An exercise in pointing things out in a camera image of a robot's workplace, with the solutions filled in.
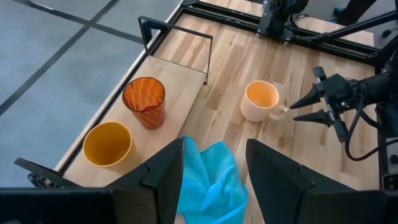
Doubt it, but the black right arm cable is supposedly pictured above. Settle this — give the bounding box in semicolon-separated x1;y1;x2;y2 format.
344;93;398;162

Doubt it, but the orange transparent tumbler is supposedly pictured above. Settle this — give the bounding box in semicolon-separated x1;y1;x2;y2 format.
121;77;166;131

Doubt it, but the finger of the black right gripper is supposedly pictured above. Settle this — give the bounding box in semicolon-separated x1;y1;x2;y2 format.
292;108;332;127
290;83;323;110

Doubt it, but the person's foot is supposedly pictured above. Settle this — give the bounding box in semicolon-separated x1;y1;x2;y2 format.
333;0;379;26

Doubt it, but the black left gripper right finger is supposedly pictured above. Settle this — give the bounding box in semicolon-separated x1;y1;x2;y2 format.
245;139;398;224

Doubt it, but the wooden shelf with black legs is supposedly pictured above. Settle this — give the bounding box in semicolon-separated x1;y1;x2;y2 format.
14;15;215;189

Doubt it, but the blue microfibre cloth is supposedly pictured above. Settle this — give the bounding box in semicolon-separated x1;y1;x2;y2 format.
176;136;249;224

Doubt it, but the peach mug with handle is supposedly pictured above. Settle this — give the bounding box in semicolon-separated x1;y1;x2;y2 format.
239;80;289;123

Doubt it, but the black aluminium table frame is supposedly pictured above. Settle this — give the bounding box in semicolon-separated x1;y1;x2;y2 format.
55;0;398;190

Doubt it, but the yellow plastic cup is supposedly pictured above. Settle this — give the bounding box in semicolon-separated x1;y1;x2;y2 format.
82;121;137;169

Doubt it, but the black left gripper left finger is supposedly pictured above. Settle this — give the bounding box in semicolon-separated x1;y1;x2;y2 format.
0;138;185;224

